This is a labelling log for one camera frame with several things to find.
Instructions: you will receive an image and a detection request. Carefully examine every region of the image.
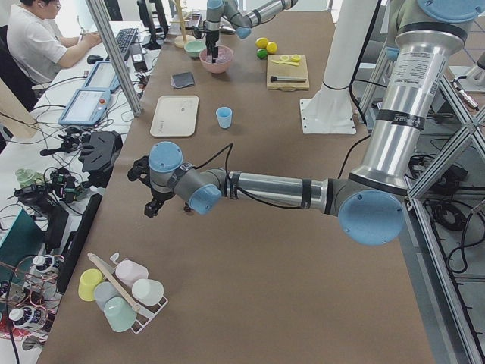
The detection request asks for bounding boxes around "blue teach pendant far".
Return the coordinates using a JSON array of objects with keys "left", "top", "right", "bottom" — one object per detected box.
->
[{"left": 83, "top": 61, "right": 120, "bottom": 93}]

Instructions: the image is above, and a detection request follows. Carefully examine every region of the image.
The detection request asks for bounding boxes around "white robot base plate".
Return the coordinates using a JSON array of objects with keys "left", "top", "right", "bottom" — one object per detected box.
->
[{"left": 299, "top": 86, "right": 356, "bottom": 134}]

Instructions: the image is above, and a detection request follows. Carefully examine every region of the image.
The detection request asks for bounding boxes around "mint green bowl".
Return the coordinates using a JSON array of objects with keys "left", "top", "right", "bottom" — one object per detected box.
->
[{"left": 184, "top": 39, "right": 205, "bottom": 58}]

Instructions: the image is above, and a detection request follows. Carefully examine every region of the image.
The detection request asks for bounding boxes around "whole yellow lemon back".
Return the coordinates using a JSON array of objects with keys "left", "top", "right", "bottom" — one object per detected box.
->
[{"left": 255, "top": 37, "right": 269, "bottom": 49}]

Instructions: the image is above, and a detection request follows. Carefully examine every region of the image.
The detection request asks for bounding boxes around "mint plastic cup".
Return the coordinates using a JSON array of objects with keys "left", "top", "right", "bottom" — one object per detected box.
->
[{"left": 103, "top": 297, "right": 136, "bottom": 332}]

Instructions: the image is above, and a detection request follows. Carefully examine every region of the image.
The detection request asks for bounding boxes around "cream rabbit tray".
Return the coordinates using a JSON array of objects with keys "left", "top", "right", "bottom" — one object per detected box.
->
[{"left": 150, "top": 96, "right": 199, "bottom": 137}]

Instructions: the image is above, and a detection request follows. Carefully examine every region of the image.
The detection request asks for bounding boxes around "clear ice cubes pile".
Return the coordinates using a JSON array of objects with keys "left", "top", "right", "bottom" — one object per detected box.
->
[{"left": 204, "top": 47, "right": 233, "bottom": 64}]

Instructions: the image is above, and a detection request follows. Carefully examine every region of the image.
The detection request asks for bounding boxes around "black computer mouse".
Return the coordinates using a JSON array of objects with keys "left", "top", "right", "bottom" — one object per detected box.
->
[{"left": 86, "top": 55, "right": 104, "bottom": 64}]

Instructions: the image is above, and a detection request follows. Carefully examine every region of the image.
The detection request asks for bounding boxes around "grey plastic cup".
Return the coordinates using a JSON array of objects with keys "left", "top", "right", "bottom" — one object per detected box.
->
[{"left": 93, "top": 281, "right": 119, "bottom": 311}]

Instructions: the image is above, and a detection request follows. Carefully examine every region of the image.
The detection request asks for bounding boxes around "lemon slice upper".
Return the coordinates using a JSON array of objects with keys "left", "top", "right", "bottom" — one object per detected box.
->
[{"left": 290, "top": 54, "right": 302, "bottom": 62}]

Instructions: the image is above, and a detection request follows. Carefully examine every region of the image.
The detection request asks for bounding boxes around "pink bowl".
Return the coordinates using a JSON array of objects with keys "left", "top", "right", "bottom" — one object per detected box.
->
[{"left": 199, "top": 45, "right": 234, "bottom": 74}]

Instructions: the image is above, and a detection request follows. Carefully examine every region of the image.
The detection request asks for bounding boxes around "green lime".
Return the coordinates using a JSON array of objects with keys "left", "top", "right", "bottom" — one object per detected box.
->
[{"left": 256, "top": 49, "right": 268, "bottom": 60}]

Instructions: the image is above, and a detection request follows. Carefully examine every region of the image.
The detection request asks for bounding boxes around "black keyboard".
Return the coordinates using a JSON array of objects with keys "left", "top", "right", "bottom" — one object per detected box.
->
[{"left": 115, "top": 28, "right": 138, "bottom": 53}]

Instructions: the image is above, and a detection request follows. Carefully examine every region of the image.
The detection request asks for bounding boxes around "black flat case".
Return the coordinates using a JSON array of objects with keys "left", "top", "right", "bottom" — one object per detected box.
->
[{"left": 79, "top": 131, "right": 123, "bottom": 188}]

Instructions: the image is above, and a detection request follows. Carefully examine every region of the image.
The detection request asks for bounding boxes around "white plastic cup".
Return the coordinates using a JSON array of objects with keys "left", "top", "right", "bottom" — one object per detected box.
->
[{"left": 131, "top": 278, "right": 164, "bottom": 306}]

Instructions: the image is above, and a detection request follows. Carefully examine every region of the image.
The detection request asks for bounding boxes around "wooden cup tree stand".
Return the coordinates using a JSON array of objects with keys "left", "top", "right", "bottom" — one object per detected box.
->
[{"left": 170, "top": 0, "right": 196, "bottom": 49}]

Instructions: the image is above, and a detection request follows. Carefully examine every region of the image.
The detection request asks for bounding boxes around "yellow plastic knife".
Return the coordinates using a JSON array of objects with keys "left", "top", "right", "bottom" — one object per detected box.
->
[{"left": 271, "top": 59, "right": 300, "bottom": 67}]

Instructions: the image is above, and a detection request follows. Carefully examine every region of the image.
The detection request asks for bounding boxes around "yellow plastic cup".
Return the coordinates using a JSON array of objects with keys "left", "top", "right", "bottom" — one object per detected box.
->
[{"left": 78, "top": 268, "right": 104, "bottom": 302}]

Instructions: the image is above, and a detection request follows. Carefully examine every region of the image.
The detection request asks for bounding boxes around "whole yellow lemon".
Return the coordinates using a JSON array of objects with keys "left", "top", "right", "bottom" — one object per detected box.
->
[
  {"left": 255, "top": 37, "right": 269, "bottom": 49},
  {"left": 265, "top": 42, "right": 278, "bottom": 54}
]

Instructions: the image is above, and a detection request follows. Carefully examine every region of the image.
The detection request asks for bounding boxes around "wooden cutting board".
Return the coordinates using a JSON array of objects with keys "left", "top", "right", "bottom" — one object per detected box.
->
[{"left": 266, "top": 55, "right": 310, "bottom": 90}]

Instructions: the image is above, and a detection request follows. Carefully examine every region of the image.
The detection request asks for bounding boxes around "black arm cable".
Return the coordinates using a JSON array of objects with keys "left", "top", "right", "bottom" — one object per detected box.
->
[{"left": 189, "top": 143, "right": 372, "bottom": 209}]

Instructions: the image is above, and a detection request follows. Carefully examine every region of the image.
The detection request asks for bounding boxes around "whole yellow lemon front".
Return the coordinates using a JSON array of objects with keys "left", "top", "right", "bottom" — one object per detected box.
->
[{"left": 265, "top": 42, "right": 278, "bottom": 54}]

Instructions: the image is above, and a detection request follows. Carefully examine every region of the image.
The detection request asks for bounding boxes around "blue teach pendant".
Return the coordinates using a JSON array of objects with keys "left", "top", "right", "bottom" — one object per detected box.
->
[
  {"left": 83, "top": 61, "right": 120, "bottom": 93},
  {"left": 58, "top": 87, "right": 111, "bottom": 126}
]

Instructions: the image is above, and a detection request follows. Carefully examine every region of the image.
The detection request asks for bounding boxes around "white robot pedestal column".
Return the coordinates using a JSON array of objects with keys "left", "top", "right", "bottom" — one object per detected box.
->
[{"left": 322, "top": 0, "right": 381, "bottom": 90}]

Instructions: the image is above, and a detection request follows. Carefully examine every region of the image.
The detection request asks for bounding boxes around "steel muddler black tip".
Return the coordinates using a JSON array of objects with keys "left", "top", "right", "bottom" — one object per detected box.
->
[{"left": 270, "top": 76, "right": 307, "bottom": 83}]

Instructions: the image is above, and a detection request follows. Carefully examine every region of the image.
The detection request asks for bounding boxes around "folded grey cloth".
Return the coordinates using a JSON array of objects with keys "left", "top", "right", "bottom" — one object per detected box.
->
[{"left": 171, "top": 72, "right": 195, "bottom": 89}]

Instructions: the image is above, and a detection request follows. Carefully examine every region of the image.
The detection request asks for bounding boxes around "black monitor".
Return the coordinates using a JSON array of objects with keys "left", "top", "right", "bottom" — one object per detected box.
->
[{"left": 136, "top": 0, "right": 169, "bottom": 50}]

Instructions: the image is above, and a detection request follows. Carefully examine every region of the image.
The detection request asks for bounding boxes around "light blue plastic cup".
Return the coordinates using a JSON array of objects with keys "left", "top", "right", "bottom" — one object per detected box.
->
[{"left": 215, "top": 106, "right": 233, "bottom": 129}]

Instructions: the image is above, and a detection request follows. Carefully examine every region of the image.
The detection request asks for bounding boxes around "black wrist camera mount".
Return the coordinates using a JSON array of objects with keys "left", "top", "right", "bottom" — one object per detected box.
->
[{"left": 192, "top": 23, "right": 206, "bottom": 39}]

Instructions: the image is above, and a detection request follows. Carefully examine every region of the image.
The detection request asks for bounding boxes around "seated person white shirt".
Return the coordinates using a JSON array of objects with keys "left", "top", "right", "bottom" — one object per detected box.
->
[{"left": 7, "top": 1, "right": 102, "bottom": 85}]

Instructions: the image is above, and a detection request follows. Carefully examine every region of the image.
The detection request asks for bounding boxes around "aluminium frame post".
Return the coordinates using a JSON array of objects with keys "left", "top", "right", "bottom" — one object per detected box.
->
[{"left": 86, "top": 0, "right": 142, "bottom": 117}]

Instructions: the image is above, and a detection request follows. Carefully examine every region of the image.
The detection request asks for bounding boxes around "pink plastic cup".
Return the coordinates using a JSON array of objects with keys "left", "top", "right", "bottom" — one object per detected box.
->
[{"left": 114, "top": 259, "right": 149, "bottom": 288}]

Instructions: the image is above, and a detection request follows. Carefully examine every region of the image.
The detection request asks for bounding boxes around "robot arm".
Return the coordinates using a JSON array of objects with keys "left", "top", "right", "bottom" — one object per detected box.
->
[
  {"left": 139, "top": 1, "right": 484, "bottom": 245},
  {"left": 204, "top": 0, "right": 298, "bottom": 63}
]

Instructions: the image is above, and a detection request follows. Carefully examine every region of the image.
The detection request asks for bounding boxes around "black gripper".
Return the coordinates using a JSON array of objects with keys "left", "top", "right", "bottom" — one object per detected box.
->
[
  {"left": 206, "top": 30, "right": 219, "bottom": 63},
  {"left": 144, "top": 186, "right": 175, "bottom": 218}
]

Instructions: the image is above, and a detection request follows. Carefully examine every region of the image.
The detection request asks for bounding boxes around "white wire cup rack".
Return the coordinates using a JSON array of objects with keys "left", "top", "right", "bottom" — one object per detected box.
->
[{"left": 87, "top": 253, "right": 168, "bottom": 334}]

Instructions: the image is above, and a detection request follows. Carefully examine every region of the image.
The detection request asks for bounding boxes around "blue teach pendant near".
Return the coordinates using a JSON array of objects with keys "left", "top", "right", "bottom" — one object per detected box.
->
[{"left": 58, "top": 87, "right": 111, "bottom": 126}]

